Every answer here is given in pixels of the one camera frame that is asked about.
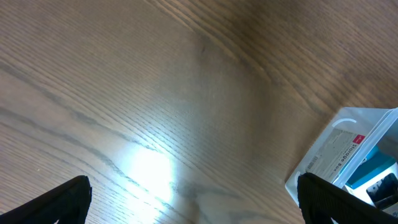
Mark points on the blue white screw box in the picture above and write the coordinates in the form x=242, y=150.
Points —
x=375, y=180

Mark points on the clear plastic storage container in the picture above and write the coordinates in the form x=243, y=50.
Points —
x=345, y=144

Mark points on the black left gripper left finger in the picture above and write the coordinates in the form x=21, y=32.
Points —
x=67, y=203

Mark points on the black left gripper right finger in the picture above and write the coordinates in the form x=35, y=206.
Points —
x=324, y=203

